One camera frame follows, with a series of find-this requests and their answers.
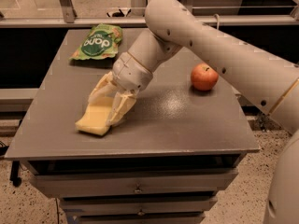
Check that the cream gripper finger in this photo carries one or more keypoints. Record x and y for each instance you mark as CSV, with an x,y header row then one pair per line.
x,y
122,103
104,87

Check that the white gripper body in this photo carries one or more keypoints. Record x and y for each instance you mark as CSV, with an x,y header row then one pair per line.
x,y
131,73

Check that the yellow sponge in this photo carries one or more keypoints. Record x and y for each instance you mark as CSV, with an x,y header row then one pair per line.
x,y
94,119

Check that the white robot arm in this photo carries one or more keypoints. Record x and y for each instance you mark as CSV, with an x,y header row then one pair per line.
x,y
267,81

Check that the green snack bag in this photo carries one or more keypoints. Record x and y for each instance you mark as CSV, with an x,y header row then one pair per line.
x,y
101,42

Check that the grey drawer cabinet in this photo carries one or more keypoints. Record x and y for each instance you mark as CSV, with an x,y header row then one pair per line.
x,y
164,164

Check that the red apple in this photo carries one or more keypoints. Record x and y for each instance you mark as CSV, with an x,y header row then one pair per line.
x,y
203,77

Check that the metal railing frame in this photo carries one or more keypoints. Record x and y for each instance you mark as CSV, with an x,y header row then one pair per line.
x,y
86,13

